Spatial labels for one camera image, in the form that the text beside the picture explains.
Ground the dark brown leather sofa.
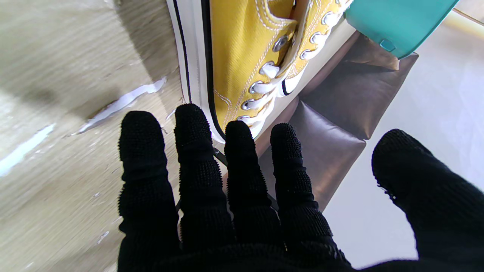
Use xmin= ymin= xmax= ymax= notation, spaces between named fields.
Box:
xmin=257 ymin=53 xmax=419 ymax=212

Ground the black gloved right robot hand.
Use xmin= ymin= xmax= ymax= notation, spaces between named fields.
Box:
xmin=117 ymin=104 xmax=484 ymax=272

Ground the brown leather cushion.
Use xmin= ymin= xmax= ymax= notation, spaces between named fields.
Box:
xmin=342 ymin=32 xmax=419 ymax=72

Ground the green plastic basket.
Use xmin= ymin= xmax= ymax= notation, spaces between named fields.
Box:
xmin=345 ymin=0 xmax=460 ymax=59

